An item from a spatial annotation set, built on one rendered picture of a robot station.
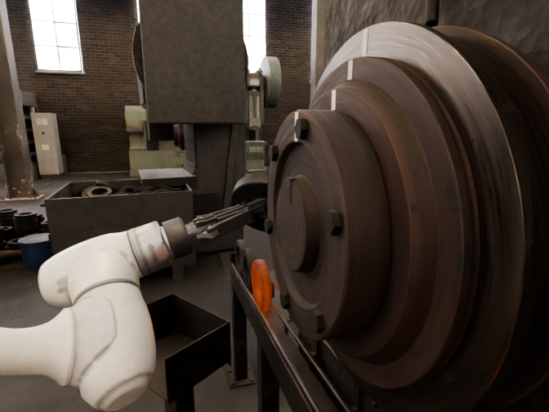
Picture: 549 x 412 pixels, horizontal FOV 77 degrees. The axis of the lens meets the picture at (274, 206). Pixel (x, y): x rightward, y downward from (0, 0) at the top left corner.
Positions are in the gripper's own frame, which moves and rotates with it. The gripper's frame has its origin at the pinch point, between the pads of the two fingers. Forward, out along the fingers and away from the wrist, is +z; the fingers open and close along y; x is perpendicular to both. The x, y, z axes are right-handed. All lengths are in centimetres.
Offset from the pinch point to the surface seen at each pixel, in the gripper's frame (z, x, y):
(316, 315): -8.7, -3.0, 36.2
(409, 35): 7.4, 21.7, 37.8
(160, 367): -34, -39, -24
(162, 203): -15, -31, -212
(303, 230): -6.2, 4.9, 32.5
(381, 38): 8.2, 22.6, 33.0
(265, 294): 3, -39, -36
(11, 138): -198, 79, -648
